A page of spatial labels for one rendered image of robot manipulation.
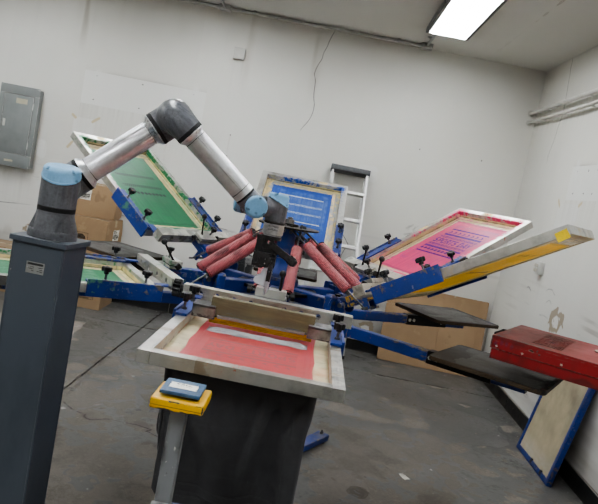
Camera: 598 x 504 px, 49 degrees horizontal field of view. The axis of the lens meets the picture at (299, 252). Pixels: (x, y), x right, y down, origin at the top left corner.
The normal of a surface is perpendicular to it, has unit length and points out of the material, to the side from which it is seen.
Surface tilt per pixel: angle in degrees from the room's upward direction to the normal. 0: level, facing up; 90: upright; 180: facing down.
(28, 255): 90
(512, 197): 90
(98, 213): 92
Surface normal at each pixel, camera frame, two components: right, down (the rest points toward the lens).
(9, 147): -0.04, 0.10
